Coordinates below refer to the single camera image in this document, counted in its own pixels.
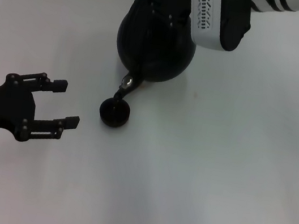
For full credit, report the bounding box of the small black teacup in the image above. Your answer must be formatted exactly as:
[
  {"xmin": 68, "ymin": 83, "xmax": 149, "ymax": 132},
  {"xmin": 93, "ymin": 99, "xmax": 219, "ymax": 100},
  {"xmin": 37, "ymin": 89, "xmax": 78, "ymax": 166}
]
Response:
[{"xmin": 96, "ymin": 95, "xmax": 133, "ymax": 130}]

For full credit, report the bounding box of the black cast iron teapot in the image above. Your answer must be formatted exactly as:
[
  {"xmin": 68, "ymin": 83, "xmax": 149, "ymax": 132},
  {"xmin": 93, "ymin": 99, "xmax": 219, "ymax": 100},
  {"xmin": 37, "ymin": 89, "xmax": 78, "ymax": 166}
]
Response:
[{"xmin": 106, "ymin": 0, "xmax": 205, "ymax": 116}]

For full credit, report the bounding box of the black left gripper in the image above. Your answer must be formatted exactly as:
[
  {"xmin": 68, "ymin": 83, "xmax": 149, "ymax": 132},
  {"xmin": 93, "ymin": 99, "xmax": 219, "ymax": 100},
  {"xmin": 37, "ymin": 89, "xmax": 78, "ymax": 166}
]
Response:
[{"xmin": 0, "ymin": 65, "xmax": 88, "ymax": 152}]

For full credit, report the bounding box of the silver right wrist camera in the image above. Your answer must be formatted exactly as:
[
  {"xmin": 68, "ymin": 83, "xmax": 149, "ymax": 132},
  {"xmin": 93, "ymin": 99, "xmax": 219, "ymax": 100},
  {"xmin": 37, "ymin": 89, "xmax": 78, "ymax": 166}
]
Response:
[{"xmin": 180, "ymin": 0, "xmax": 257, "ymax": 56}]

